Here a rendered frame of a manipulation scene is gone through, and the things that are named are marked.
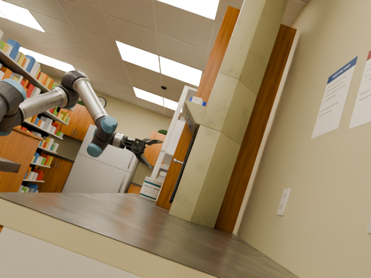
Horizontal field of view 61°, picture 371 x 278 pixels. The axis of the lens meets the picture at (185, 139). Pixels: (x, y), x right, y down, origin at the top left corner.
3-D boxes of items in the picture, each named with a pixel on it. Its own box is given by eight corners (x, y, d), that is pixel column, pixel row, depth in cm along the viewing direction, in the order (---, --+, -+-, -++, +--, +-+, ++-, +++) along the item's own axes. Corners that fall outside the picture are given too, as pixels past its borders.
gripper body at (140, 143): (141, 155, 161) (118, 146, 161) (142, 157, 170) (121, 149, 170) (146, 140, 163) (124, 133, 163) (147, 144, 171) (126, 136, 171)
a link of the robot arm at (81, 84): (85, 60, 172) (125, 126, 151) (79, 76, 178) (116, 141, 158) (64, 58, 164) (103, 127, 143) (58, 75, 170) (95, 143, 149)
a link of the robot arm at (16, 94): (-17, 83, 124) (6, 70, 135) (-21, 107, 131) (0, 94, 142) (12, 99, 126) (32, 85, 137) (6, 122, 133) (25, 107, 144)
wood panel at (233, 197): (231, 232, 192) (295, 31, 216) (232, 233, 189) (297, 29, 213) (155, 204, 193) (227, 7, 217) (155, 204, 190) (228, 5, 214)
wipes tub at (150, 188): (155, 201, 236) (163, 182, 239) (154, 202, 223) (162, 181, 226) (139, 195, 237) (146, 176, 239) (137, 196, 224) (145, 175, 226)
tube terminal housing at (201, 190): (209, 225, 185) (249, 105, 198) (217, 231, 153) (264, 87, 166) (169, 210, 185) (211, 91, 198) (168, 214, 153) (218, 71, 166)
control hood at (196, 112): (195, 135, 193) (201, 121, 195) (200, 124, 161) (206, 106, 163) (178, 129, 193) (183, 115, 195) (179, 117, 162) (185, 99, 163)
